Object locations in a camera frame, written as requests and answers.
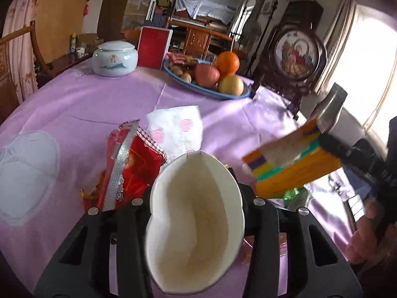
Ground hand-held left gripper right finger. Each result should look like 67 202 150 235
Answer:
229 167 363 298

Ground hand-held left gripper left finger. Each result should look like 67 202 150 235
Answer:
34 189 152 298

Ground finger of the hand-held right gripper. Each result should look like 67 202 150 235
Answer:
319 132 354 162

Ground orange striped carton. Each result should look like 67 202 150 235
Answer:
242 118 342 199

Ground large white paper cup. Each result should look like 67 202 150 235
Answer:
145 150 246 295

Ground person's right hand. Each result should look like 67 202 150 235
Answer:
347 198 397 265

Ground stainless steel thermos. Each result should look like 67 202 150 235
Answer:
312 82 348 135

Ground green plastic wrapper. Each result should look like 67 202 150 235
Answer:
282 185 311 209

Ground red snack wrapper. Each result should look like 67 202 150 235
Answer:
81 119 168 215

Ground framed embroidery stand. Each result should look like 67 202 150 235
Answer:
251 0 328 121

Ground white patterned paper napkin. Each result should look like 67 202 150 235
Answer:
146 106 204 162

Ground beige window curtain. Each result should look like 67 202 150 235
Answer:
316 0 358 97

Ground yellow apple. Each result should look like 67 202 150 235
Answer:
218 74 244 96

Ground orange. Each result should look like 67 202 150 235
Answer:
215 51 240 76

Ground blue oval plate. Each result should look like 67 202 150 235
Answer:
163 59 252 101

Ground red apple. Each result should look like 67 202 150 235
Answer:
194 63 220 88

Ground pile of walnuts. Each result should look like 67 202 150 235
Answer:
168 64 193 83

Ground white ceramic lidded jar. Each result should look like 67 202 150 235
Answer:
92 40 139 77

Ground red snack packets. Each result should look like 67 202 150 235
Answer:
167 53 199 66

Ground carved wooden chair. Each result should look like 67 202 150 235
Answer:
167 19 234 60

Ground dark wooden side table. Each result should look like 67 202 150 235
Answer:
35 53 94 88

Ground red box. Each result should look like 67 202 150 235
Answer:
137 26 173 70

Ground white draped cloth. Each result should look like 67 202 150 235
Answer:
176 0 246 25

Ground cardboard box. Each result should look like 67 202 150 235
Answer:
77 33 100 53

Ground round-back wooden armchair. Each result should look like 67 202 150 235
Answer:
0 21 54 116

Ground pink floral curtain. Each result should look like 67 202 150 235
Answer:
2 0 44 104

